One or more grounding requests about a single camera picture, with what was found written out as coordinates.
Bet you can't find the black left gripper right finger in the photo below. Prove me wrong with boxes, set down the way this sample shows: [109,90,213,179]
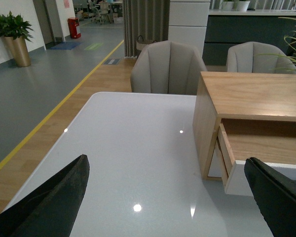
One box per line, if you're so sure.
[244,157,296,237]

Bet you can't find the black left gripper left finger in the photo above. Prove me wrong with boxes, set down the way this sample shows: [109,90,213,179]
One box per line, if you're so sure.
[0,155,89,237]

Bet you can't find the white front wooden drawer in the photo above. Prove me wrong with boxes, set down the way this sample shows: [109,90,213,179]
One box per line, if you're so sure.
[216,119,296,196]

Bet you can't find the white drawer cabinet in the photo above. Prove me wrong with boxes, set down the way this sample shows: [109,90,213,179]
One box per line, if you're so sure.
[168,0,210,54]

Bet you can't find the grey armchair right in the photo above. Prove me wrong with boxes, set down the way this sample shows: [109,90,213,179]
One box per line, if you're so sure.
[226,41,296,74]

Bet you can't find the grey armchair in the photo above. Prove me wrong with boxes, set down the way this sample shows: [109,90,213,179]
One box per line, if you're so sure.
[226,41,296,74]
[130,40,207,95]

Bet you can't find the blue floor mat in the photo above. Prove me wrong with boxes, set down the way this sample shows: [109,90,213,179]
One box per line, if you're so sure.
[50,41,81,50]

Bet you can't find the grey armchair left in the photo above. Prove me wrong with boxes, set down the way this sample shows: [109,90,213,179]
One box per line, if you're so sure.
[130,40,207,95]

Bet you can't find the dark grey counter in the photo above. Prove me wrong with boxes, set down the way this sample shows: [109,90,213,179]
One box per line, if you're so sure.
[202,10,296,66]

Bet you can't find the potted plant gold pot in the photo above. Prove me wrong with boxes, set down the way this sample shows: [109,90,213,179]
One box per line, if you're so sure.
[0,12,33,67]

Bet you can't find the white plant pot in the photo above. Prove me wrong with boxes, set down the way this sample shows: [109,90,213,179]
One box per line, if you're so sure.
[235,0,251,12]

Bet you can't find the office chairs far background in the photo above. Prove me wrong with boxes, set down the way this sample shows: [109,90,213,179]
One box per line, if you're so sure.
[87,0,112,24]

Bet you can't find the grey curtain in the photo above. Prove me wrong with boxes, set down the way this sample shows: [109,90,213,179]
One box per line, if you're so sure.
[122,0,170,57]

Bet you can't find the woven basket black handles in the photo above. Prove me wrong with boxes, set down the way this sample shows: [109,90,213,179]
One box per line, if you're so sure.
[136,35,157,57]

